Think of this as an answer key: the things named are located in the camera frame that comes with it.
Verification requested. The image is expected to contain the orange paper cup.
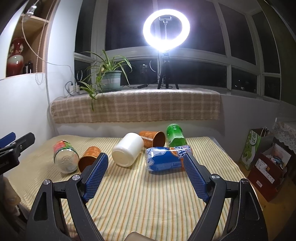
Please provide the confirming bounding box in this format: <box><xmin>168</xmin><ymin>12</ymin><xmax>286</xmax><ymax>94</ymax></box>
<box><xmin>139</xmin><ymin>131</ymin><xmax>166</xmax><ymax>149</ymax></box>
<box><xmin>78</xmin><ymin>146</ymin><xmax>101</xmax><ymax>172</ymax></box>

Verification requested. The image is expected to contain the plaid windowsill cloth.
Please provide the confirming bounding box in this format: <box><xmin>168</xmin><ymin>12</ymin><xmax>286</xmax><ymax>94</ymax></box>
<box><xmin>50</xmin><ymin>88</ymin><xmax>221</xmax><ymax>124</ymax></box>

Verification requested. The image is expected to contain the red white vase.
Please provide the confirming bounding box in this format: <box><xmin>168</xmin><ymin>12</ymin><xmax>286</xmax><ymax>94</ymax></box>
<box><xmin>6</xmin><ymin>37</ymin><xmax>25</xmax><ymax>77</ymax></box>

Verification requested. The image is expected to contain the green paper bag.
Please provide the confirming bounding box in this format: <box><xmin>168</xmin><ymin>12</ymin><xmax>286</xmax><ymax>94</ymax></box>
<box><xmin>239</xmin><ymin>128</ymin><xmax>274</xmax><ymax>171</ymax></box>

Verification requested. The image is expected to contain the potted spider plant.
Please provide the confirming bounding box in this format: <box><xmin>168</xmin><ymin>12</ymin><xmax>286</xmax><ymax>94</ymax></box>
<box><xmin>78</xmin><ymin>50</ymin><xmax>132</xmax><ymax>111</ymax></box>

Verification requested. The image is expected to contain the white charging cable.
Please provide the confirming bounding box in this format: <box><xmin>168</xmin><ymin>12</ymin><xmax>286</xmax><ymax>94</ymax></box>
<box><xmin>21</xmin><ymin>0</ymin><xmax>78</xmax><ymax>88</ymax></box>

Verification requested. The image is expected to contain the far orange paper cup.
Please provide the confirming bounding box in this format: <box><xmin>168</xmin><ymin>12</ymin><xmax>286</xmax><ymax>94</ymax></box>
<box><xmin>139</xmin><ymin>131</ymin><xmax>166</xmax><ymax>149</ymax></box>

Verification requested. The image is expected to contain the white power strip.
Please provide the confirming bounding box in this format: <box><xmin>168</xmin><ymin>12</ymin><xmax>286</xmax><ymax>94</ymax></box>
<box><xmin>68</xmin><ymin>85</ymin><xmax>80</xmax><ymax>96</ymax></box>

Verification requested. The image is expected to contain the ring light on tripod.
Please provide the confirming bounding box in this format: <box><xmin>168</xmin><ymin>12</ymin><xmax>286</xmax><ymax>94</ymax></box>
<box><xmin>142</xmin><ymin>9</ymin><xmax>191</xmax><ymax>89</ymax></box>

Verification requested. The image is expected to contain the blue orange soda bottle cup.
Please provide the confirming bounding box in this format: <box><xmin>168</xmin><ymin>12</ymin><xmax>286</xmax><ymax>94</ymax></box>
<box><xmin>146</xmin><ymin>145</ymin><xmax>192</xmax><ymax>172</ymax></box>

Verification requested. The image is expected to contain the red green label bottle cup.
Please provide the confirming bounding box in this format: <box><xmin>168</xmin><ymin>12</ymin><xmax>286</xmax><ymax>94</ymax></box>
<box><xmin>53</xmin><ymin>140</ymin><xmax>79</xmax><ymax>174</ymax></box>

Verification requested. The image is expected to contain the white plastic cup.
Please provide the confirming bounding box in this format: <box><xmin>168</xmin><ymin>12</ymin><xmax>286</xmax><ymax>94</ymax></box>
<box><xmin>112</xmin><ymin>133</ymin><xmax>144</xmax><ymax>168</ymax></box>

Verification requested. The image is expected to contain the black small bottle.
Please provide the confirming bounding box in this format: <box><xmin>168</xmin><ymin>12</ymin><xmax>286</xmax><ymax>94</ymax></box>
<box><xmin>23</xmin><ymin>61</ymin><xmax>33</xmax><ymax>74</ymax></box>

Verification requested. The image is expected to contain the near orange paper cup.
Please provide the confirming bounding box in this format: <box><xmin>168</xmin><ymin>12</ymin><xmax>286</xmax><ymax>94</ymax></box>
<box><xmin>78</xmin><ymin>146</ymin><xmax>101</xmax><ymax>172</ymax></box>

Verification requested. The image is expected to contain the red cardboard box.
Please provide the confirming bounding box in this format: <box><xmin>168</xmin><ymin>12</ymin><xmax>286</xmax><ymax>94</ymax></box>
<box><xmin>247</xmin><ymin>148</ymin><xmax>292</xmax><ymax>202</ymax></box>

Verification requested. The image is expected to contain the white lace cloth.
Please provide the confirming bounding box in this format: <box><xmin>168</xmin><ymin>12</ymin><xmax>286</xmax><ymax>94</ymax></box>
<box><xmin>273</xmin><ymin>121</ymin><xmax>296</xmax><ymax>152</ymax></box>

